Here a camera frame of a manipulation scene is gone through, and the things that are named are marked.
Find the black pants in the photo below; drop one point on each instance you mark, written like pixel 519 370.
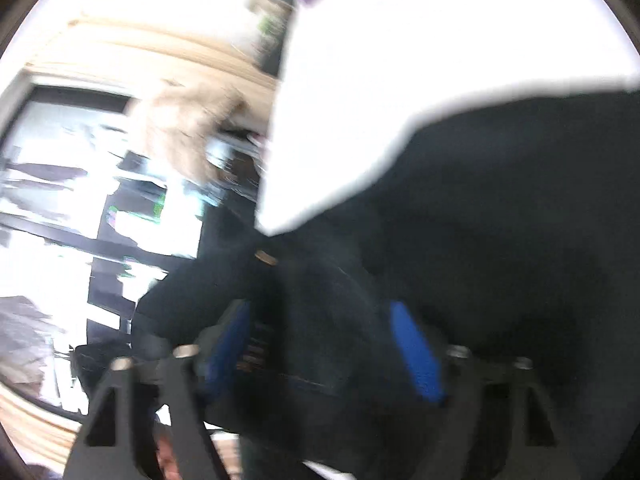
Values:
pixel 425 270

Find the bed with white sheet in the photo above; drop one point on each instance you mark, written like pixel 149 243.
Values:
pixel 400 85

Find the beige curtain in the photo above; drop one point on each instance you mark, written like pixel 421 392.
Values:
pixel 165 55

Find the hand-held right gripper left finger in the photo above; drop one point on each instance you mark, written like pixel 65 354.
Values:
pixel 227 345

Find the beige puffer jacket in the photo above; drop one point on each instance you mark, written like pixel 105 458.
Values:
pixel 192 120

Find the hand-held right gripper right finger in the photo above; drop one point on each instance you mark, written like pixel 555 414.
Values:
pixel 417 355

